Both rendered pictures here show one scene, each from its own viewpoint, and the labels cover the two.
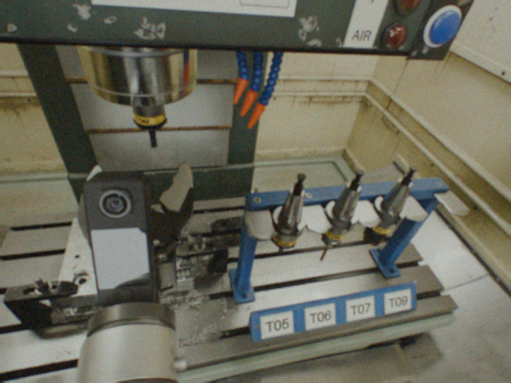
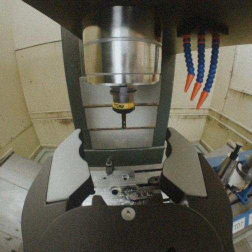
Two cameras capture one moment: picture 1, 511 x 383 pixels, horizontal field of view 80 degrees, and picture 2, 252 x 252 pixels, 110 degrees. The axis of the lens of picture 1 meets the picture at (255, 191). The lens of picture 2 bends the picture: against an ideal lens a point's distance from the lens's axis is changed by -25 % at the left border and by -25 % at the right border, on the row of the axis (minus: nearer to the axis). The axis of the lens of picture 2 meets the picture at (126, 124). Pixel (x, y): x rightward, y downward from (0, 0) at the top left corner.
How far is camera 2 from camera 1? 28 cm
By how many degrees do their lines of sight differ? 21
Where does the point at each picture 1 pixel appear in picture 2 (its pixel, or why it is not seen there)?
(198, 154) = (138, 141)
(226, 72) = (154, 99)
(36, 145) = not seen: hidden behind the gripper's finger
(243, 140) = (160, 134)
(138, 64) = (124, 46)
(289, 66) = (176, 102)
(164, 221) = (198, 231)
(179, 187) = (184, 152)
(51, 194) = not seen: hidden behind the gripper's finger
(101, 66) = (96, 53)
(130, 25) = not seen: outside the picture
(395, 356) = (243, 243)
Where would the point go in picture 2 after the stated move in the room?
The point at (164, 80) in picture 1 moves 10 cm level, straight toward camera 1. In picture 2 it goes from (143, 62) to (170, 56)
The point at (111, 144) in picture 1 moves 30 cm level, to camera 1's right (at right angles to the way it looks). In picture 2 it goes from (98, 136) to (140, 142)
